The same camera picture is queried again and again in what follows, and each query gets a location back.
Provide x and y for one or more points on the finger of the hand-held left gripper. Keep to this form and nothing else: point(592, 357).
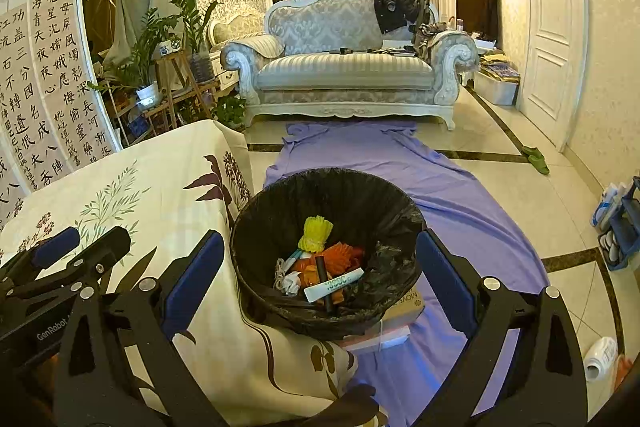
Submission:
point(55, 247)
point(102, 249)

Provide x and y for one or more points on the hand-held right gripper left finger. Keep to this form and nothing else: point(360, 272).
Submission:
point(192, 282)

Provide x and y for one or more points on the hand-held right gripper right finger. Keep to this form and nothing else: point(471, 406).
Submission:
point(445, 282)

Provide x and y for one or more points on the striped twine bundle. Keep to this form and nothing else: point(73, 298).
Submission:
point(281, 274)

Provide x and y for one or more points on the long white box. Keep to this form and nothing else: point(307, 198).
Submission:
point(345, 282)

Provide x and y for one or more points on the white paper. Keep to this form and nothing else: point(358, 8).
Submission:
point(294, 284)

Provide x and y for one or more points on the teal and white tube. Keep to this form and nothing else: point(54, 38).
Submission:
point(296, 254)

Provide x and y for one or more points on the orange plastic wrapper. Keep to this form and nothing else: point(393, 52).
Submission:
point(306, 274)

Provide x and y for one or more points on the black stick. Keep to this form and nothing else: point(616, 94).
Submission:
point(322, 264)

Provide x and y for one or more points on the waste bin with black liner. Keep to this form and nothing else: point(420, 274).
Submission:
point(350, 202)

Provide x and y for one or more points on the yellow foam net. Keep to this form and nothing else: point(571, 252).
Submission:
point(316, 233)

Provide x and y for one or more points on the patterned cloth on sofa arm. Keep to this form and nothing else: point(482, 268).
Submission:
point(430, 38)

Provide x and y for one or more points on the cardboard box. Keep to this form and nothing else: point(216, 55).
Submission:
point(407, 304)

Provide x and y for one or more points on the purple floor cloth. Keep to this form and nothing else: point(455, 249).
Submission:
point(450, 197)

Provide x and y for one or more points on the floral cream tablecloth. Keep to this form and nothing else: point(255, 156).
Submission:
point(165, 177)

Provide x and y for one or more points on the plant shelf rack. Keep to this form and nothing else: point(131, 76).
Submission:
point(130, 117)

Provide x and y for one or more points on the potted plant in white pot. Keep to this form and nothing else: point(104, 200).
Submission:
point(148, 96)

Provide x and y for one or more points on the white bottle on floor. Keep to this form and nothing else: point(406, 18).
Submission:
point(600, 357)

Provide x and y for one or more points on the small leafy floor plant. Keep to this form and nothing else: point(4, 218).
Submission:
point(230, 112)

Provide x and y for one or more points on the blue shoe rack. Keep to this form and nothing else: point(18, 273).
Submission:
point(620, 232)

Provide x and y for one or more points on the wooden plant stand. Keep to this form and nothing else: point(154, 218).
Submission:
point(180, 82)

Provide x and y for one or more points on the white storage box with items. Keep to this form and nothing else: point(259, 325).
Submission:
point(495, 87)

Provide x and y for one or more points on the white side cabinet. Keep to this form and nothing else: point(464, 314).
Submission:
point(225, 74)

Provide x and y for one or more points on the blue and white porcelain pot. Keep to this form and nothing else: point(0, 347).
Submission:
point(170, 48)

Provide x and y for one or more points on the ornate grey sofa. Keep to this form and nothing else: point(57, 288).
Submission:
point(345, 72)

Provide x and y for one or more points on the tall plant in dark pot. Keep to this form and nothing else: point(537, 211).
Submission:
point(195, 27)

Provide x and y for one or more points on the cream ornate armchair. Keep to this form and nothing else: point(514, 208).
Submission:
point(237, 24)

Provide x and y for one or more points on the dark brown covered cabinet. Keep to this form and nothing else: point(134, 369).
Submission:
point(477, 12)

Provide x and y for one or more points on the white panelled door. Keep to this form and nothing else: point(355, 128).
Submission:
point(552, 32)

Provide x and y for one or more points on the black jacket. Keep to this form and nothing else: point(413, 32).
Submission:
point(397, 4)

